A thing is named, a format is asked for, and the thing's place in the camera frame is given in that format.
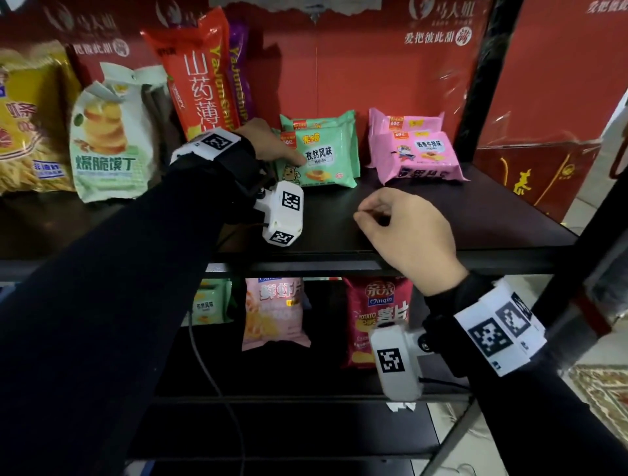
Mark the person's left hand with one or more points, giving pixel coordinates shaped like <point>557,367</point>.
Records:
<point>265,140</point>

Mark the person's right hand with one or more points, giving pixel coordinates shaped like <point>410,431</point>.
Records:
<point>417,240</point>

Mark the person's left thumb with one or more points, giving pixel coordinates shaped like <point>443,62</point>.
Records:
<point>290,155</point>

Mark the person's right thumb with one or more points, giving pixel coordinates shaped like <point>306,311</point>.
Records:
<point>367,226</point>

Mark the person's right forearm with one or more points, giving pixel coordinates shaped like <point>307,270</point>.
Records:
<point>535,421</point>

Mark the person's left forearm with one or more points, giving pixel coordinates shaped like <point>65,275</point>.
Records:
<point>113,304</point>

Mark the dark red chips bag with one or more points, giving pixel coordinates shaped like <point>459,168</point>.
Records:
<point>363,304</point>

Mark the white marker wrist band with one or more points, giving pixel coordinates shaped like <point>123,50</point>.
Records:
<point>208,143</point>
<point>500,328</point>

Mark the pink snack packet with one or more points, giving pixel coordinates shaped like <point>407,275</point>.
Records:
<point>422,157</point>
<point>382,122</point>

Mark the purple snack bag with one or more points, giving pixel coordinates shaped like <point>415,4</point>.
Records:
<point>239,68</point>

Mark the red printed backdrop panel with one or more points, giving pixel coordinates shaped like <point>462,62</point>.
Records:
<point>353,63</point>

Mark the red orange snack bag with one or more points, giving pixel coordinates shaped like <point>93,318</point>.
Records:
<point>198,83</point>

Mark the black metal shelf rack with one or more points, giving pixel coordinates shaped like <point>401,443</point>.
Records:
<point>490,215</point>

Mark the light pink snack bag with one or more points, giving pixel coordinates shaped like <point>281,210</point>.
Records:
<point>274,314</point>

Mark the small green snack packet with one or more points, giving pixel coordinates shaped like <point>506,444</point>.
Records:
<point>208,303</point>

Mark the white and green snack bag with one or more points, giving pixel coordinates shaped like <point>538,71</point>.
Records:
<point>110,147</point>

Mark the red gift bag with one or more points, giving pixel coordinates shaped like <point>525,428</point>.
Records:
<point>539,171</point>

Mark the yellow snack bag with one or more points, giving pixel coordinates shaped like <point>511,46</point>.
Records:
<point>29,122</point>

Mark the patterned rug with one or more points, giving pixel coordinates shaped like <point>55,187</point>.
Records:
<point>601,399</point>

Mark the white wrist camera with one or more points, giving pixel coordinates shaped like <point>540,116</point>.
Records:
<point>283,213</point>
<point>395,363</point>

